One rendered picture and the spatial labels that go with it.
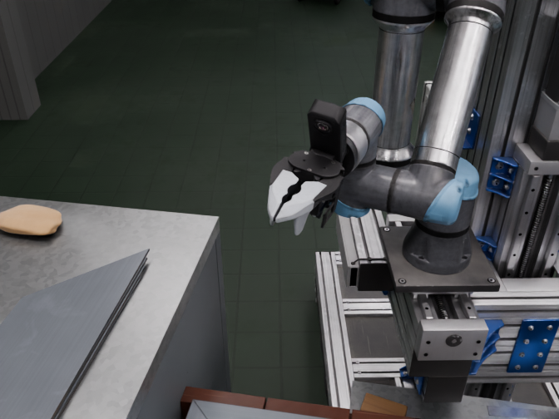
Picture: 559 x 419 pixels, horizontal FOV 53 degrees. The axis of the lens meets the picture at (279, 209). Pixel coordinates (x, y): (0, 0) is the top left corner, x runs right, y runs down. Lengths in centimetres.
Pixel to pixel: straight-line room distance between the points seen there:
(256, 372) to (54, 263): 127
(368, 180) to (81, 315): 59
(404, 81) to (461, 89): 19
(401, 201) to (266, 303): 183
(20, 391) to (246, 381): 144
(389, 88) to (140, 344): 67
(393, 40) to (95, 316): 76
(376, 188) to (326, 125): 24
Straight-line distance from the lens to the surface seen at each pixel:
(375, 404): 141
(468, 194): 120
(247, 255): 298
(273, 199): 69
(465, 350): 128
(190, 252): 129
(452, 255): 127
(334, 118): 71
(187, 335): 126
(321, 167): 76
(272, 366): 243
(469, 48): 100
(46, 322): 116
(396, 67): 112
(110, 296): 118
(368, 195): 94
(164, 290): 120
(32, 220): 144
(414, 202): 92
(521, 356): 152
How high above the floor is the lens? 183
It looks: 33 degrees down
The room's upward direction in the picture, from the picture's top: straight up
